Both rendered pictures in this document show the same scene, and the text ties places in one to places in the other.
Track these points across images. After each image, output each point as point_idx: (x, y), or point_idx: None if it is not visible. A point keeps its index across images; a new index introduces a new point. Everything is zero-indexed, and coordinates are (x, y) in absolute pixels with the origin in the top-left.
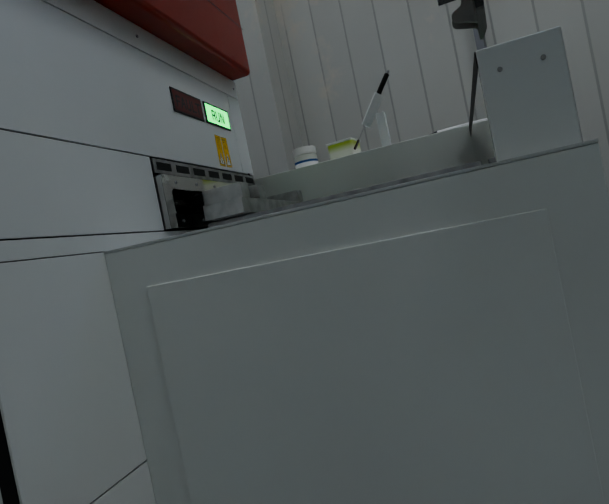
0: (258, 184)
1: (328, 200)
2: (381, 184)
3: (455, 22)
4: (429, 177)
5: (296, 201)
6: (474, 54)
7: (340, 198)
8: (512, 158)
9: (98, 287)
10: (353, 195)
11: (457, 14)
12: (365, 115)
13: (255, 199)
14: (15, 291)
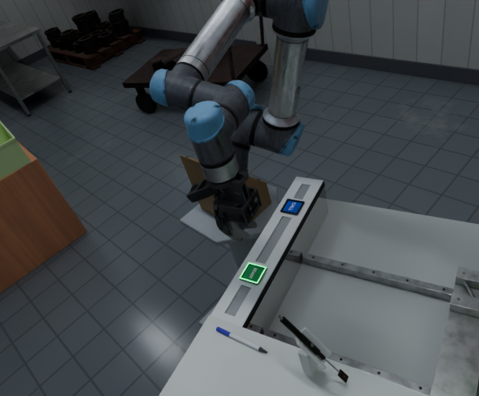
0: (452, 293)
1: (394, 210)
2: (359, 265)
3: (256, 227)
4: (356, 203)
5: (432, 384)
6: (323, 181)
7: (389, 209)
8: (331, 199)
9: None
10: (384, 208)
11: (252, 222)
12: (324, 346)
13: (453, 291)
14: None
